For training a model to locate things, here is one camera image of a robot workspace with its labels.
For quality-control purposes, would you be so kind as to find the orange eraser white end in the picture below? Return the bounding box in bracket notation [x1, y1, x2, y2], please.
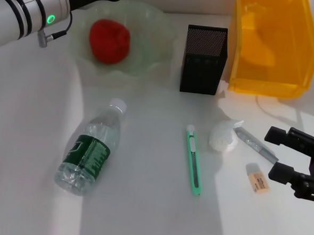
[244, 162, 271, 195]

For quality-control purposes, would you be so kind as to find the red-orange fruit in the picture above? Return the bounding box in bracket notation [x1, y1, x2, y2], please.
[87, 18, 132, 66]

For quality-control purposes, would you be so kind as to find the white paper ball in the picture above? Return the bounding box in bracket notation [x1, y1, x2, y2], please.
[208, 117, 245, 155]

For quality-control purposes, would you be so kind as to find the green utility knife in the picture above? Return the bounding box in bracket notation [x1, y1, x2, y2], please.
[181, 123, 206, 197]

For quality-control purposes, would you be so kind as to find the clear water bottle green label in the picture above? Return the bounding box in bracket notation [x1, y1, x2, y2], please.
[53, 94, 129, 199]

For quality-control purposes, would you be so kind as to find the pale green glass fruit bowl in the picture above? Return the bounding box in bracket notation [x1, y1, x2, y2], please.
[66, 0, 178, 85]

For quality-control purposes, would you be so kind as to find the black mesh pen holder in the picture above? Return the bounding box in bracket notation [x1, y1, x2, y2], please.
[179, 24, 229, 96]

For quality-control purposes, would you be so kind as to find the silver staples strip clear wrapper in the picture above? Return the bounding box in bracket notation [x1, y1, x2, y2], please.
[231, 127, 282, 165]

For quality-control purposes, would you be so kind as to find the yellow plastic bin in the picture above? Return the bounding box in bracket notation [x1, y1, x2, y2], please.
[226, 0, 314, 101]

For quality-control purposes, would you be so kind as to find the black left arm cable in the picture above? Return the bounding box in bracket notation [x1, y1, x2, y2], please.
[37, 11, 74, 49]

